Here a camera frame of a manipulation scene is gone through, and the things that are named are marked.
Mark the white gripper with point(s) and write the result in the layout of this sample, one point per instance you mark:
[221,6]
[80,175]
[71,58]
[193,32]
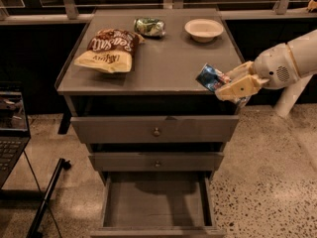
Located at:
[275,66]

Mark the blue silver redbull can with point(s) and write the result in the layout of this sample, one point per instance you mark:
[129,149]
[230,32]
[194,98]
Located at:
[213,79]

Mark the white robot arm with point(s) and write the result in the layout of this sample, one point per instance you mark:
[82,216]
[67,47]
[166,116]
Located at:
[304,51]

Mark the green crushed soda can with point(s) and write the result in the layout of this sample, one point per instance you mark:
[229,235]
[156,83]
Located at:
[150,27]

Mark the grey drawer cabinet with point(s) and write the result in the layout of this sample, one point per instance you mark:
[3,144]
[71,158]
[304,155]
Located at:
[162,81]

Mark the grey middle drawer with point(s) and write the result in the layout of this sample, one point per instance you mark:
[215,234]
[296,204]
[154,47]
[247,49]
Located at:
[156,161]

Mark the grey top drawer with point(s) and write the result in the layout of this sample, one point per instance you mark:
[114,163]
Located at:
[154,129]

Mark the grey open bottom drawer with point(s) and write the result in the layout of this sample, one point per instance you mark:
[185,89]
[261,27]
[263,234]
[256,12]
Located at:
[157,205]

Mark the white slanted pillar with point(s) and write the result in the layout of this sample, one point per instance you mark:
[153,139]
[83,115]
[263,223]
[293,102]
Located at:
[289,97]

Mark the white paper bowl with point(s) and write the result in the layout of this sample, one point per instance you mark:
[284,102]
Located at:
[203,30]

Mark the metal window railing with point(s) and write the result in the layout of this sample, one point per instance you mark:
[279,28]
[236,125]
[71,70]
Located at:
[33,12]

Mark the brown yellow chip bag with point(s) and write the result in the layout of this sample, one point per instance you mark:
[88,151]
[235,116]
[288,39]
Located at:
[111,51]

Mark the black laptop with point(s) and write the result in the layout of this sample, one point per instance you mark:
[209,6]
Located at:
[14,127]

